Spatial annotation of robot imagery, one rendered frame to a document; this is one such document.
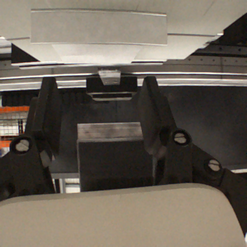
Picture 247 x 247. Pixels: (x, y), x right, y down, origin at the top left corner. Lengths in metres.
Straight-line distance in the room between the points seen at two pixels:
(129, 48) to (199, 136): 0.68
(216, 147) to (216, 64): 0.42
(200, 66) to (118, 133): 0.36
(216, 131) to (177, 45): 0.70
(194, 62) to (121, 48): 0.37
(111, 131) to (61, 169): 0.59
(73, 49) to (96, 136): 0.12
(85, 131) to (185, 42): 0.16
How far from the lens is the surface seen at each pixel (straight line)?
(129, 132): 0.25
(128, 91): 0.44
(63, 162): 0.82
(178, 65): 0.53
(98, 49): 0.20
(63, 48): 0.20
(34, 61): 0.27
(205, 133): 0.85
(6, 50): 0.33
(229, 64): 0.59
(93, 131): 0.25
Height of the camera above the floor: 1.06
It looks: 4 degrees up
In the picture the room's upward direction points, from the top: 179 degrees clockwise
